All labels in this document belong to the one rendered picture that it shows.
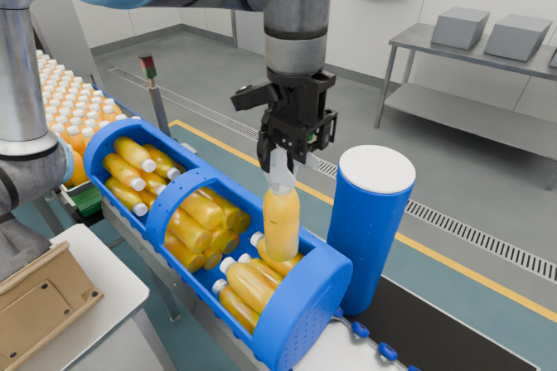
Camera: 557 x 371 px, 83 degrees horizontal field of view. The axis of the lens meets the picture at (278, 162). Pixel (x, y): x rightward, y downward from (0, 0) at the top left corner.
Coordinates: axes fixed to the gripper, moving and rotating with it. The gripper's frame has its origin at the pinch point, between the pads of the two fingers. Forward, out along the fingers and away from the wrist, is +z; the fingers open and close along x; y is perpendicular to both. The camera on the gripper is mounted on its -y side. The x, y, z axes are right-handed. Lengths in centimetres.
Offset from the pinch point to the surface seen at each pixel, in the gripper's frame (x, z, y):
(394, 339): 56, 129, 25
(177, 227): -7.7, 31.3, -30.1
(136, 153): -1, 26, -61
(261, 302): -7.5, 30.9, 1.1
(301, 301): -5.6, 21.4, 10.0
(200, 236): -5.7, 30.8, -22.9
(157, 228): -12.5, 27.8, -30.5
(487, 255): 154, 145, 47
